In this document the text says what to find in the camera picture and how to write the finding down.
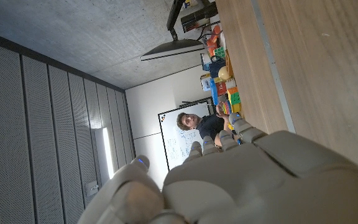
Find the white and blue carton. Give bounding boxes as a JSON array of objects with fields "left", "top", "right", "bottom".
[{"left": 200, "top": 52, "right": 213, "bottom": 72}]

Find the green puzzle cube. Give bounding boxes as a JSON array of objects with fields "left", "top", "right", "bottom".
[{"left": 213, "top": 46, "right": 226, "bottom": 59}]

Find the black computer monitor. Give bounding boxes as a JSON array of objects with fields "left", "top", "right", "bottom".
[{"left": 140, "top": 39, "right": 205, "bottom": 62}]

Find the rainbow stacking toy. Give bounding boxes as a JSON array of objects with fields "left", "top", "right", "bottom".
[{"left": 221, "top": 100, "right": 233, "bottom": 116}]

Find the red box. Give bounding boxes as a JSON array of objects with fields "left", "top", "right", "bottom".
[{"left": 216, "top": 81, "right": 228, "bottom": 96}]

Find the yellow ball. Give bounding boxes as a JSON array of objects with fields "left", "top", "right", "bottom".
[{"left": 218, "top": 65, "right": 231, "bottom": 81}]

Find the orange plastic toy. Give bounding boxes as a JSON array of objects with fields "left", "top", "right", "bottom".
[{"left": 206, "top": 24, "right": 222, "bottom": 57}]

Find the man in dark shirt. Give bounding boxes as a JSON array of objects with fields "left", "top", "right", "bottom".
[{"left": 176, "top": 104, "right": 242, "bottom": 147}]

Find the black computer case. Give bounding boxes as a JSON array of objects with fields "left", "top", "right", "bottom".
[{"left": 180, "top": 1, "right": 219, "bottom": 34}]

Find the whiteboard with black frame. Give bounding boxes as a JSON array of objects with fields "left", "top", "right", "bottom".
[{"left": 157, "top": 100, "right": 213, "bottom": 171}]

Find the grey wall switch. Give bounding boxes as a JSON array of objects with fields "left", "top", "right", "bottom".
[{"left": 85, "top": 180, "right": 100, "bottom": 197}]

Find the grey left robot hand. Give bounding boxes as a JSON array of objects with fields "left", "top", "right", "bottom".
[{"left": 76, "top": 112, "right": 358, "bottom": 224}]

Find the white box with blue print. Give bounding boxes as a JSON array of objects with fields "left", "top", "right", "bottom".
[{"left": 200, "top": 74, "right": 213, "bottom": 92}]

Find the dark blue bag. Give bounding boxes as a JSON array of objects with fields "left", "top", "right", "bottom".
[{"left": 209, "top": 58, "right": 227, "bottom": 78}]

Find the blue cylinder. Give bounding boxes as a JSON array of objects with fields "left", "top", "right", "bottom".
[{"left": 209, "top": 78, "right": 219, "bottom": 106}]

